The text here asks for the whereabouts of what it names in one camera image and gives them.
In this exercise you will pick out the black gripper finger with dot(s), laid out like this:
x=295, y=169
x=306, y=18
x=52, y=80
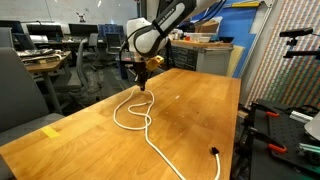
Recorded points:
x=143, y=87

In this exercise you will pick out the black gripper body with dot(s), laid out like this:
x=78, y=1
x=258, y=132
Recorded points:
x=141, y=73

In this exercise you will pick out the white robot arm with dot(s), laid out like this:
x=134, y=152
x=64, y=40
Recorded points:
x=147, y=38

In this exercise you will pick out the dark mesh office chair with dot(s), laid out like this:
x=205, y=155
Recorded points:
x=114, y=43

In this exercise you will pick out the grey office chair centre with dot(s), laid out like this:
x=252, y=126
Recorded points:
x=77, y=83

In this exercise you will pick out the black computer monitor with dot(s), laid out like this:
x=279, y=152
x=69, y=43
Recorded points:
x=82, y=29

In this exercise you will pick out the wooden desk with clutter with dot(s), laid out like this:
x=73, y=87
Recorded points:
x=44, y=64

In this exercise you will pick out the yellow tape strip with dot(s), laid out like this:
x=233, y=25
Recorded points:
x=50, y=132

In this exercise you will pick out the grey office chair foreground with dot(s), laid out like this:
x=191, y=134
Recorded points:
x=23, y=108

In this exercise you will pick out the black perforated breadboard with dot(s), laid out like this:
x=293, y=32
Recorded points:
x=267, y=164

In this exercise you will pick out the wrist camera yellow green mount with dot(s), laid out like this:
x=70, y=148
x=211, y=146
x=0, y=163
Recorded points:
x=153, y=63

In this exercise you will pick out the orange handled clamp upper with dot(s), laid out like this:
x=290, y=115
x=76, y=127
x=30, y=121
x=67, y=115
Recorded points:
x=268, y=111

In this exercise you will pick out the orange handled clamp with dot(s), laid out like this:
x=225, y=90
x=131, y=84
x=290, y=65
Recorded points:
x=272, y=144
x=268, y=111

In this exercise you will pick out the black camera on stand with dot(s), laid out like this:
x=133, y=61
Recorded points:
x=293, y=34

